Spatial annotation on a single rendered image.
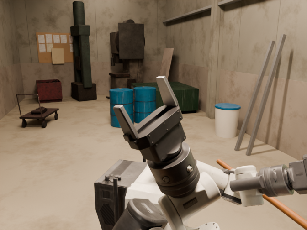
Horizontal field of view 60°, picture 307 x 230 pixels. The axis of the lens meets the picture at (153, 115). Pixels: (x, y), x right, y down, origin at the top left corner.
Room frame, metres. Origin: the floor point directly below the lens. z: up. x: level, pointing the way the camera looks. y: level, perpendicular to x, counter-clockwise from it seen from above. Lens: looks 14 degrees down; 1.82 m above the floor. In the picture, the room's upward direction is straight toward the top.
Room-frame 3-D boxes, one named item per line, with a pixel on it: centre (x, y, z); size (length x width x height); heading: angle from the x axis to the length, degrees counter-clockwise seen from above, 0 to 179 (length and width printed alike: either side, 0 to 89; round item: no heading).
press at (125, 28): (9.98, 1.09, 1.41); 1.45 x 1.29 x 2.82; 105
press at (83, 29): (9.69, 2.56, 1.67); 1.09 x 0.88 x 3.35; 15
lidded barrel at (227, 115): (5.49, -1.56, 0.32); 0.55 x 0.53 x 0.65; 15
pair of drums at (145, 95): (6.43, 0.49, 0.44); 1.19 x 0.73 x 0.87; 104
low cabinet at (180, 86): (8.11, -0.28, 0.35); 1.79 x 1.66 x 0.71; 15
